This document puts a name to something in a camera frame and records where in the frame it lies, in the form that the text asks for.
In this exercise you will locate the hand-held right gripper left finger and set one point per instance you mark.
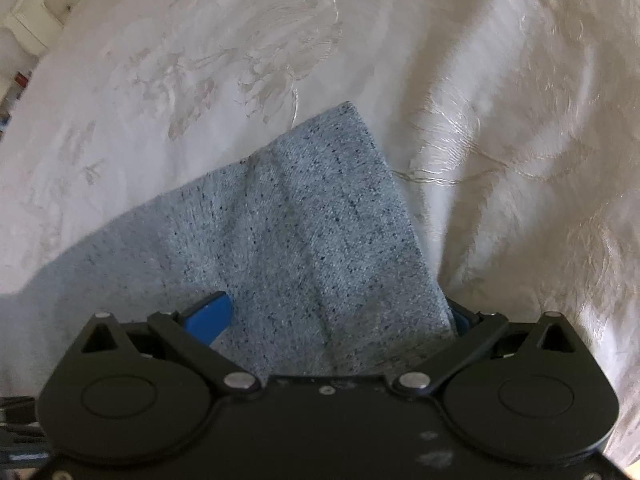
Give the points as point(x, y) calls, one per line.
point(210, 317)

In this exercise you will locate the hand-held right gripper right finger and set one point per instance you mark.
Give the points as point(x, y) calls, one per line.
point(462, 321)

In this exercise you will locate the light blue speckled pants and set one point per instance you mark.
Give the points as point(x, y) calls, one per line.
point(310, 240)

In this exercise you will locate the white carved headboard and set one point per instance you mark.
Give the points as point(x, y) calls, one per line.
point(30, 5)

